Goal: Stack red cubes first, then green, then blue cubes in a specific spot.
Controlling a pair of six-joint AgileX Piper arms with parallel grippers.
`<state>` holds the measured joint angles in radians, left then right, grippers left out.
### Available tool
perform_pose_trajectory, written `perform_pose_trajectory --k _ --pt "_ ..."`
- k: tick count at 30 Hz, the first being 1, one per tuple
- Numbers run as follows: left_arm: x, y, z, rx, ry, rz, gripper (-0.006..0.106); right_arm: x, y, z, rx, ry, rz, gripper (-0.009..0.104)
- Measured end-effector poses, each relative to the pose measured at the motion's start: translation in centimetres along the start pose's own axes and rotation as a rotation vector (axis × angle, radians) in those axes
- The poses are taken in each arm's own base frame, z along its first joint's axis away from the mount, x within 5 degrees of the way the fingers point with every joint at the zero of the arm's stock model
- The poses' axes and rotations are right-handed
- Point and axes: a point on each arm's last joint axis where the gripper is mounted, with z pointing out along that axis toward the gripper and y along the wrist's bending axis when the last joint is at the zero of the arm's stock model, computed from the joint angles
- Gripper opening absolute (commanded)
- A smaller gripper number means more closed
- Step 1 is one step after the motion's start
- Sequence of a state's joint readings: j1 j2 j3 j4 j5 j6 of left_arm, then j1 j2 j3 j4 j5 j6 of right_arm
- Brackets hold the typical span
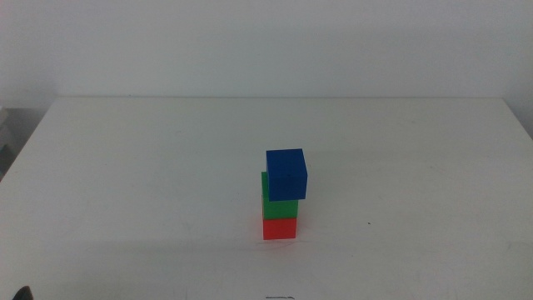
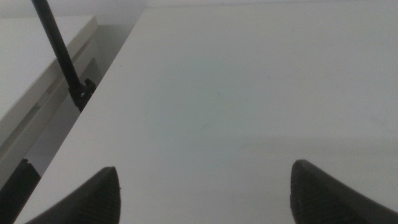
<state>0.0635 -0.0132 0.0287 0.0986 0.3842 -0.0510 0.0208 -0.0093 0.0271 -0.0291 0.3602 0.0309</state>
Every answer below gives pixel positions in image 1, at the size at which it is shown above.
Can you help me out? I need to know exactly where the green cube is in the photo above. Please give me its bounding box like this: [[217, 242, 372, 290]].
[[261, 171, 300, 221]]

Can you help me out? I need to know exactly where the blue cube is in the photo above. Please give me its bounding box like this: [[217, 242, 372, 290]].
[[265, 148, 309, 203]]

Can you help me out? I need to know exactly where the red cube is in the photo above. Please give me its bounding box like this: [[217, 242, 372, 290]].
[[262, 217, 298, 241]]

